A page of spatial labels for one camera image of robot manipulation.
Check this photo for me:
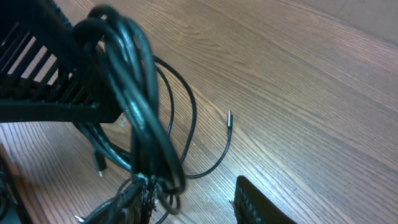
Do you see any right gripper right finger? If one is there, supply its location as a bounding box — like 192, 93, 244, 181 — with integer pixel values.
232, 175, 295, 224

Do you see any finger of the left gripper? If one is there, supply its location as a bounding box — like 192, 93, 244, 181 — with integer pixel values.
1, 0, 121, 123

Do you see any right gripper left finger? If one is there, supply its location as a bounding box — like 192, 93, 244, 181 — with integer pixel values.
81, 174, 155, 224

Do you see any thin black USB cable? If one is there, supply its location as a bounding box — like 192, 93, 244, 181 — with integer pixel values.
74, 55, 234, 224

